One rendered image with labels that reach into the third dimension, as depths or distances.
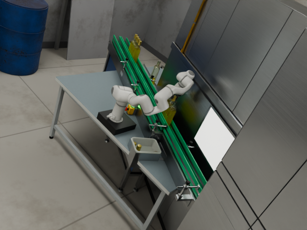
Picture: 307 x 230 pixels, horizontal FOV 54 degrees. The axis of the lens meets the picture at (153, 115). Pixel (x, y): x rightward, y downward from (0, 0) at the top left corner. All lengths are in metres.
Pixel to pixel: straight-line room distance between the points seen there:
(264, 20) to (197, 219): 1.28
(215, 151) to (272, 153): 0.89
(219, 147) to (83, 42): 3.55
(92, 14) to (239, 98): 3.55
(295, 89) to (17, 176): 2.46
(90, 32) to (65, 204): 3.15
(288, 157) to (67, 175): 2.28
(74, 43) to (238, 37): 3.36
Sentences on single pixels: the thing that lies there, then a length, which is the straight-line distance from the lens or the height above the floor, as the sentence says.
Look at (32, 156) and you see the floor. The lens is 3.26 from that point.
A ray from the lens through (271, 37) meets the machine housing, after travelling 2.03.
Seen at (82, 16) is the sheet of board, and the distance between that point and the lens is 5.11.
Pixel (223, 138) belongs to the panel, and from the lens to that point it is 2.16.
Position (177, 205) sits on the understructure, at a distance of 2.71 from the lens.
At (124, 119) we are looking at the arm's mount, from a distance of 2.64.
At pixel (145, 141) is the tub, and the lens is 2.48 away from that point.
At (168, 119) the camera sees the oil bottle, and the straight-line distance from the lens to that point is 2.56.
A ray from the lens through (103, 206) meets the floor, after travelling 2.98.
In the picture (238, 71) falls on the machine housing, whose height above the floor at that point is 1.64.
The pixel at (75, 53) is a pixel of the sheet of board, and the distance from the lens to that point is 5.20.
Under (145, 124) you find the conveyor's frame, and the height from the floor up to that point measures 0.84.
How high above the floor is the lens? 2.27
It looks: 31 degrees down
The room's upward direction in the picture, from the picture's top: 23 degrees clockwise
